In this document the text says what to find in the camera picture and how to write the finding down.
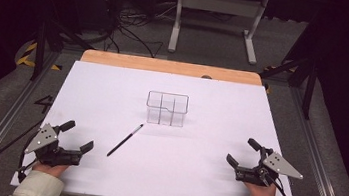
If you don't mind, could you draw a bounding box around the aluminium floor rail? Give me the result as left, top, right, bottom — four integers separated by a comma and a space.
275, 86, 349, 196
0, 45, 60, 196

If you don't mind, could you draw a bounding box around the person's left hand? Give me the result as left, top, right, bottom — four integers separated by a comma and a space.
31, 159, 71, 180

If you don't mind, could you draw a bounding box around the white table mat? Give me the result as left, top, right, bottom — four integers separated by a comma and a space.
9, 54, 313, 196

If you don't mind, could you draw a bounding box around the white metal stand frame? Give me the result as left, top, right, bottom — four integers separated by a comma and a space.
167, 0, 270, 66

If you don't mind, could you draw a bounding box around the bundle of black floor cables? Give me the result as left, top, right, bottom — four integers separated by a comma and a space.
101, 0, 175, 61

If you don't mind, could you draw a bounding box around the person's right hand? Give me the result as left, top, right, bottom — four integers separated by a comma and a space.
243, 180, 278, 196

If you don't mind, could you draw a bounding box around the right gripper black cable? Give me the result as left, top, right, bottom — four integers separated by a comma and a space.
264, 174, 295, 196

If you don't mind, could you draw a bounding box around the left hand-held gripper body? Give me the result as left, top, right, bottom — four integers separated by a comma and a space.
22, 119, 87, 171

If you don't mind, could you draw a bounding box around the black pen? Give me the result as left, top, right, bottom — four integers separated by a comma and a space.
106, 119, 144, 161

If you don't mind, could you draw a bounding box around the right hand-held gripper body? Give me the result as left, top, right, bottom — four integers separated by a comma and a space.
234, 143, 307, 192

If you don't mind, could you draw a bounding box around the clear plastic organizer box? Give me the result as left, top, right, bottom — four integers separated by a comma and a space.
143, 90, 191, 129

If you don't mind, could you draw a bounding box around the black tripod stand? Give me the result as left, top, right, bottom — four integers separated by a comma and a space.
28, 17, 99, 89
254, 47, 320, 121

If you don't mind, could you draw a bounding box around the yellow black floor tape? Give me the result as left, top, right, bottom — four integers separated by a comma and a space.
14, 40, 66, 72

